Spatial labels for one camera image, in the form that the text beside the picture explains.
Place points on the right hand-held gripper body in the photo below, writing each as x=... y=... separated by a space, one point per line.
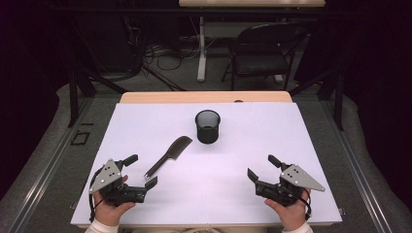
x=298 y=178

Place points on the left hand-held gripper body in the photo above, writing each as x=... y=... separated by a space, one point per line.
x=107 y=176

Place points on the person's left hand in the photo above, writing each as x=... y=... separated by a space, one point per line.
x=108 y=212

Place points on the person's right hand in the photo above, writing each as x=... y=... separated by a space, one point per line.
x=291 y=215

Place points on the white foam board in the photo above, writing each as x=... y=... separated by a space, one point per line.
x=207 y=194

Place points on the black mesh pen cup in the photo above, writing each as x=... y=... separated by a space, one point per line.
x=207 y=127

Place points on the light wooden table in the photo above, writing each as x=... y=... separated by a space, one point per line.
x=181 y=97

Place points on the black folding chair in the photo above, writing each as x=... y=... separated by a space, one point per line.
x=262 y=63

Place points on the desk with white leg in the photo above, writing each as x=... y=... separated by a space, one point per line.
x=201 y=58

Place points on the black metal frame stand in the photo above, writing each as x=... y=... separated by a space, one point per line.
x=73 y=97
x=338 y=100

